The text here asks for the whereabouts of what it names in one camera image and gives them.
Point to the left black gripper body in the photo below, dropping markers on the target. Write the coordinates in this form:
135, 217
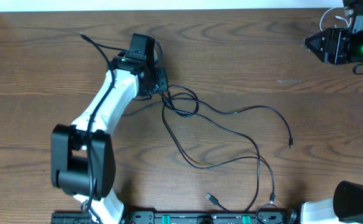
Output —
161, 79

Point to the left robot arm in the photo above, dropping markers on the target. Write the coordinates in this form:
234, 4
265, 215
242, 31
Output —
82, 157

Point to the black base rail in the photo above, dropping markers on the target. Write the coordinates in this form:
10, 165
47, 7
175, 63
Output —
271, 217

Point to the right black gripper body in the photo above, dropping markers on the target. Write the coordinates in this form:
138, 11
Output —
340, 43

